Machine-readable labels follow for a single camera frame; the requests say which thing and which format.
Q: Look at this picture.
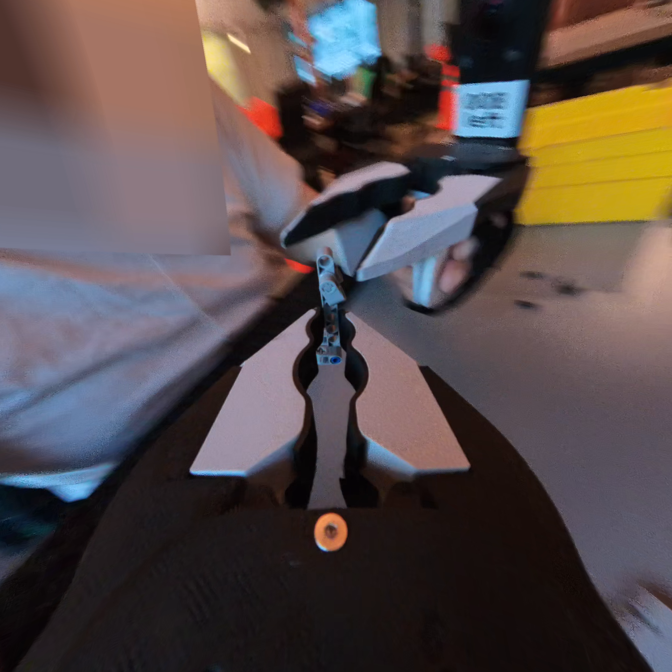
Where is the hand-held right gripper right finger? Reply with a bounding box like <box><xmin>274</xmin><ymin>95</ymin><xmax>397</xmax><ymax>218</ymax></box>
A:
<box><xmin>343</xmin><ymin>310</ymin><xmax>471</xmax><ymax>489</ymax></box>

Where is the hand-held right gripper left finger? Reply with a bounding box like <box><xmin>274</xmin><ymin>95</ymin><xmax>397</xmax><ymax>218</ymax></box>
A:
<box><xmin>189</xmin><ymin>308</ymin><xmax>319</xmax><ymax>494</ymax></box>

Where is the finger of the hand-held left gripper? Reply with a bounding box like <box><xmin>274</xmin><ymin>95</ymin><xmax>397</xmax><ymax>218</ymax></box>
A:
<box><xmin>356</xmin><ymin>176</ymin><xmax>504</xmax><ymax>282</ymax></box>
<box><xmin>280</xmin><ymin>162</ymin><xmax>415</xmax><ymax>276</ymax></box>

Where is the grey toy beam assembly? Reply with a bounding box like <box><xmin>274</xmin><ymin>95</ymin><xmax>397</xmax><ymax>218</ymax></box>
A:
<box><xmin>315</xmin><ymin>251</ymin><xmax>348</xmax><ymax>366</ymax></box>

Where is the grey desk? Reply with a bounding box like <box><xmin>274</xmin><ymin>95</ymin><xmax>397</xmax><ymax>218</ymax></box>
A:
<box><xmin>336</xmin><ymin>218</ymin><xmax>672</xmax><ymax>672</ymax></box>

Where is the person's left hand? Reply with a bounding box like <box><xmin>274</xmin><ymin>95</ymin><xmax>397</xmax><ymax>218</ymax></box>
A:
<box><xmin>438</xmin><ymin>239</ymin><xmax>481</xmax><ymax>295</ymax></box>

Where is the stack of yellow bins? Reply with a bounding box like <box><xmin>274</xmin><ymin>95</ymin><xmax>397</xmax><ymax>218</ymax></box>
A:
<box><xmin>516</xmin><ymin>84</ymin><xmax>672</xmax><ymax>225</ymax></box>

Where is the person's grey clothing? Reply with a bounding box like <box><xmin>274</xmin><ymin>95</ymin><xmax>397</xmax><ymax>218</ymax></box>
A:
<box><xmin>0</xmin><ymin>247</ymin><xmax>316</xmax><ymax>505</ymax></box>

